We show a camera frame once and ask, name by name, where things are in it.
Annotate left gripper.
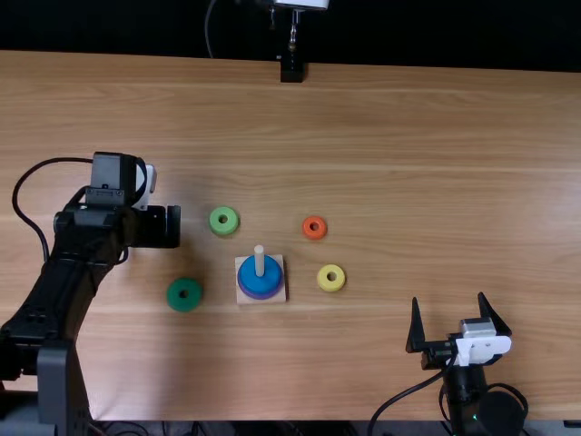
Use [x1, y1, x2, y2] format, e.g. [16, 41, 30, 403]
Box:
[128, 203, 182, 250]

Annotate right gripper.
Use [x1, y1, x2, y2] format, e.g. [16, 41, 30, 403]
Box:
[405, 292, 514, 372]

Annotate yellow ring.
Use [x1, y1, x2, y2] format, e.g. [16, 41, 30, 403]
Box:
[316, 263, 347, 293]

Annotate wooden peg base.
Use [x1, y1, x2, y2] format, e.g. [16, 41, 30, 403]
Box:
[234, 244, 291, 306]

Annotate black clamp stand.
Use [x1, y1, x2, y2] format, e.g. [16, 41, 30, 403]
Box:
[267, 7, 310, 84]

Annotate white device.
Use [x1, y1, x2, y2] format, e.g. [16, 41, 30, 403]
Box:
[271, 0, 331, 12]

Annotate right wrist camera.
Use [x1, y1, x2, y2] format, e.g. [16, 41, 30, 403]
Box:
[453, 334, 513, 368]

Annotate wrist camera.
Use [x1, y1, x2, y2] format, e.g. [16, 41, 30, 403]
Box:
[453, 334, 513, 368]
[133, 163, 159, 212]

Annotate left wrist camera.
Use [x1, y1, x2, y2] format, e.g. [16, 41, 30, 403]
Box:
[133, 163, 159, 212]

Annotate light green ring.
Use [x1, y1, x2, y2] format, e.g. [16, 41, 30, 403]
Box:
[208, 205, 241, 237]

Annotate dark green ring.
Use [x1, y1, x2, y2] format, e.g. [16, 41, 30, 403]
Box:
[165, 277, 204, 313]

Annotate black cable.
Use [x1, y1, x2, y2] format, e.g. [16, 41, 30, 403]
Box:
[12, 156, 96, 263]
[366, 352, 459, 436]

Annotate light blue ring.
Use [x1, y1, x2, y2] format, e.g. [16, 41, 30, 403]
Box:
[238, 255, 281, 292]

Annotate dark blue ring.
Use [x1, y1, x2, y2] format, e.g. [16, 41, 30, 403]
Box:
[237, 272, 281, 297]

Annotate purple ring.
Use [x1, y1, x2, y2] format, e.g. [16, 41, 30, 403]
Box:
[236, 276, 282, 302]

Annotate orange ring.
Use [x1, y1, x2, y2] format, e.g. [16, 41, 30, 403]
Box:
[301, 215, 329, 241]

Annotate grey cable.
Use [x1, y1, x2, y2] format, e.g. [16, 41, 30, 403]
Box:
[203, 0, 218, 59]

